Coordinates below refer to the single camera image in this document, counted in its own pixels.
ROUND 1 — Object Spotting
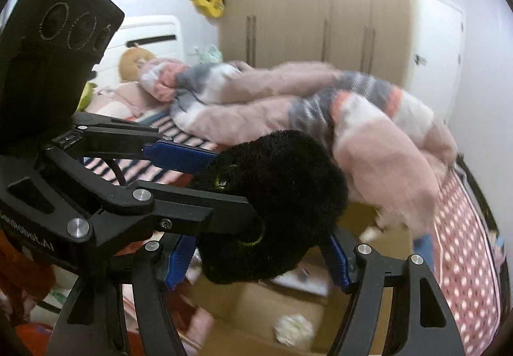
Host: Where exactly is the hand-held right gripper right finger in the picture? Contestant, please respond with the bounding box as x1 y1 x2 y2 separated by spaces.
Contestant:
320 233 466 356

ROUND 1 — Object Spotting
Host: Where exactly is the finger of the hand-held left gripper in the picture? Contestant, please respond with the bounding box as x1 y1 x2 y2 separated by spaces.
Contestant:
52 113 220 177
95 180 262 238

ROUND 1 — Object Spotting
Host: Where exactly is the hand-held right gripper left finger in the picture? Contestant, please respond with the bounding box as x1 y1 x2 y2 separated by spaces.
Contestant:
48 236 198 356

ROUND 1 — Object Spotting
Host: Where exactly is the cardboard box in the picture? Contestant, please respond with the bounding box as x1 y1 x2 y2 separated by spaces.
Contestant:
188 199 435 356

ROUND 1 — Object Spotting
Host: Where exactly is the black plush toy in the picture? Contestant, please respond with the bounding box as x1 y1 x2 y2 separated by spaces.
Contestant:
191 129 350 285

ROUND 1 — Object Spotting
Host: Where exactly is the striped bed sheet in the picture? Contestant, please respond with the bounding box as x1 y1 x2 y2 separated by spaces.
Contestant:
82 107 220 189

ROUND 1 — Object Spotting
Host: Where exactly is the white paper sheet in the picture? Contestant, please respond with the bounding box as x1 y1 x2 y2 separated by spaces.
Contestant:
274 258 334 297

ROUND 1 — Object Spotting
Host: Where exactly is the green plush toy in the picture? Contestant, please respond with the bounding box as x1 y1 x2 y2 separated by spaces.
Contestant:
77 81 98 111

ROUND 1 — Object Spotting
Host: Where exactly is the pink pillow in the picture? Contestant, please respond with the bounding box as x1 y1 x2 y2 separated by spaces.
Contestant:
86 80 171 118

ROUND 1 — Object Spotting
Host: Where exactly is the white fluffy ball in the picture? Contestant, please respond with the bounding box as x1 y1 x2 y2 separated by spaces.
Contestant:
274 313 315 345

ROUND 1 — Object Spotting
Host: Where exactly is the brown plush toy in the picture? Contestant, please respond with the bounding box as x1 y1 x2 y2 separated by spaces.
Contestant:
119 42 158 83

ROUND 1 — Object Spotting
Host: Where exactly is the pale green plastic bag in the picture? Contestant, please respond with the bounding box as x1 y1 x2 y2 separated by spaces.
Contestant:
198 44 223 65

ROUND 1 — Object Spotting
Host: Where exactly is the white bed headboard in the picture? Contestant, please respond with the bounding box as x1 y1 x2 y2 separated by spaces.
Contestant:
102 15 182 65

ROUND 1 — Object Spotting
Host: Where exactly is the pink striped fleece blanket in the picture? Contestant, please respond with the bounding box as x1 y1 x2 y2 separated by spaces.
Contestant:
139 58 460 238

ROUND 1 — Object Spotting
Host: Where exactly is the pink polka dot bedding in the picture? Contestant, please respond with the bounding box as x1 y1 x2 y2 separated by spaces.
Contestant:
431 169 502 356

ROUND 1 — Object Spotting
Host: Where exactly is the beige wooden wardrobe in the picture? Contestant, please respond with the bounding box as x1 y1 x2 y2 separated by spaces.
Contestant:
217 0 414 94

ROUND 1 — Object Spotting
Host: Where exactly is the white door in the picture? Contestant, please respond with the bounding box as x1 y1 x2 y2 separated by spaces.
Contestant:
407 0 469 104

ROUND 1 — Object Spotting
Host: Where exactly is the dark bed frame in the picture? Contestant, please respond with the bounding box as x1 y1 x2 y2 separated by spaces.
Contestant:
456 151 502 238

